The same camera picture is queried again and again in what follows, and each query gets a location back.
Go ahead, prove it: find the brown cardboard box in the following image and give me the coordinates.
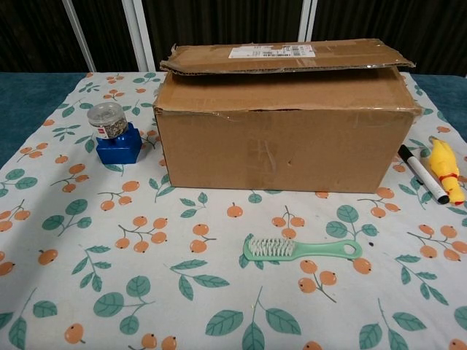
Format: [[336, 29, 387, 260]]
[[153, 37, 423, 194]]

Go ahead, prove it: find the green plastic brush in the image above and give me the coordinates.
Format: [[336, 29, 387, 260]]
[[242, 234, 364, 263]]

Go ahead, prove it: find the clear jar of seeds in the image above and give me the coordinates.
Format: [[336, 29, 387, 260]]
[[86, 102, 129, 140]]

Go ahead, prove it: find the fruit and leaf print tablecloth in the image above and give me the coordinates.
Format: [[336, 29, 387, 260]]
[[0, 71, 467, 350]]

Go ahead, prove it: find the black pleated curtain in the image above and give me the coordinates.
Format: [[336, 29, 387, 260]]
[[0, 0, 467, 79]]

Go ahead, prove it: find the black and white marker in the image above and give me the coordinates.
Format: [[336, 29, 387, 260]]
[[397, 144, 450, 205]]

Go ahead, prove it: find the yellow rubber chicken toy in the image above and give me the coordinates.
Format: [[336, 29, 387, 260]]
[[427, 136, 467, 205]]

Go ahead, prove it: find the teal table cover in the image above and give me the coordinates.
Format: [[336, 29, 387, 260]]
[[0, 71, 467, 172]]

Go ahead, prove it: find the white frame post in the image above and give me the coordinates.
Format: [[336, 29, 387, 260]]
[[297, 0, 318, 44], [121, 0, 157, 73]]

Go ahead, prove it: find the slim grey frame post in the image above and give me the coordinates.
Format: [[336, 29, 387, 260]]
[[61, 0, 97, 73]]

